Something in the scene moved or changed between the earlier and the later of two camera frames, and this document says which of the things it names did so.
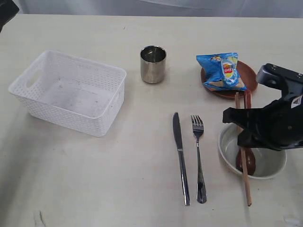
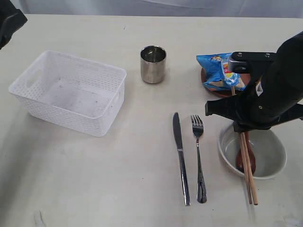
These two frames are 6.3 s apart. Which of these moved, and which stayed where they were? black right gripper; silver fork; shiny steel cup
Moved: black right gripper
Stayed: silver fork; shiny steel cup
